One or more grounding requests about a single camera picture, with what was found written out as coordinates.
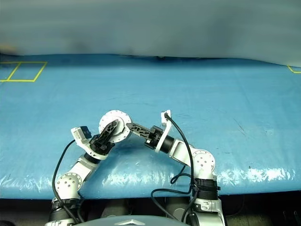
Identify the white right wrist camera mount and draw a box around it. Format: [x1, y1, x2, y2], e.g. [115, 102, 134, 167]
[155, 109, 174, 153]

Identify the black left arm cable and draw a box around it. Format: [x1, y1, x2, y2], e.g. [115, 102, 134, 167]
[51, 139, 84, 224]

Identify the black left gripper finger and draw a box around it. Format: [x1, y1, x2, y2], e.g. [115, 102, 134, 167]
[98, 119, 120, 143]

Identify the blue plastic table cover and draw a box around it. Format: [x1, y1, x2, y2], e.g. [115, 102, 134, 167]
[0, 53, 301, 200]

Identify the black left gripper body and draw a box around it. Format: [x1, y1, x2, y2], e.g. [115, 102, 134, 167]
[88, 134, 116, 154]

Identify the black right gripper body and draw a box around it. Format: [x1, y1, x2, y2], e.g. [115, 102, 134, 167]
[143, 125, 165, 150]

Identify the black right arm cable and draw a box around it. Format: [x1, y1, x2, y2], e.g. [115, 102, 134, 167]
[150, 113, 200, 223]

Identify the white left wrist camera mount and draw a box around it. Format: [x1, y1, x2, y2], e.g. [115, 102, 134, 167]
[70, 126, 110, 161]

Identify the round motor lid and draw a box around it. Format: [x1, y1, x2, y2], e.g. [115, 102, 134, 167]
[99, 109, 132, 142]

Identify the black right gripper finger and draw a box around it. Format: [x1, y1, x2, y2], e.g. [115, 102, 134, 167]
[126, 121, 153, 139]

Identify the grey robot torso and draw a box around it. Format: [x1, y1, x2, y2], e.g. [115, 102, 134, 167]
[84, 214, 189, 226]

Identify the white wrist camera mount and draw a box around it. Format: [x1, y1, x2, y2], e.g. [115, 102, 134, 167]
[70, 126, 110, 161]
[155, 109, 174, 153]

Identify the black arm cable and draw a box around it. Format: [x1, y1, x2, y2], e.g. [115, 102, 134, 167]
[150, 113, 200, 223]
[51, 139, 84, 224]

